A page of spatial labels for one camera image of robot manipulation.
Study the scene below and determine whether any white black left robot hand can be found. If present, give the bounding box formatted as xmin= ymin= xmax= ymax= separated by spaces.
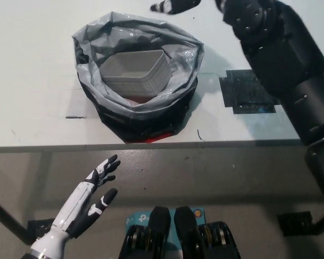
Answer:
xmin=51 ymin=154 xmax=122 ymax=240

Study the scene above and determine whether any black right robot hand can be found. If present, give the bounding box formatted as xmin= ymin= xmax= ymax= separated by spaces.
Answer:
xmin=150 ymin=0 xmax=233 ymax=16

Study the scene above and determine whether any small grey rectangular basket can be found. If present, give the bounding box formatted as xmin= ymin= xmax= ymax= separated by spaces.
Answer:
xmin=99 ymin=50 xmax=172 ymax=98

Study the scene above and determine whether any grey black plastic bag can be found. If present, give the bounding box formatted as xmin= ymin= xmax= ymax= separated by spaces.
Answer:
xmin=71 ymin=10 xmax=205 ymax=144

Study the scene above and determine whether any black table foot plate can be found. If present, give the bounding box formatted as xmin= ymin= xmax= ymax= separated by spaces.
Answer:
xmin=276 ymin=212 xmax=315 ymax=237
xmin=27 ymin=219 xmax=56 ymax=242

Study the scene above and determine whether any teal router box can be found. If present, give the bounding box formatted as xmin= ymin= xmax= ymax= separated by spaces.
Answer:
xmin=124 ymin=207 xmax=206 ymax=248

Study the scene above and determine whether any black diagonal table leg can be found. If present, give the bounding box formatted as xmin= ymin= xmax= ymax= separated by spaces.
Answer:
xmin=0 ymin=192 xmax=35 ymax=245

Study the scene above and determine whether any black ribbed robot body block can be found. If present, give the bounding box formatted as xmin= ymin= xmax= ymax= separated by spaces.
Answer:
xmin=174 ymin=206 xmax=242 ymax=259
xmin=118 ymin=206 xmax=171 ymax=259

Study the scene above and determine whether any black tape patch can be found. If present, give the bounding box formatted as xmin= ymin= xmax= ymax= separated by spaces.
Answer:
xmin=218 ymin=69 xmax=280 ymax=114

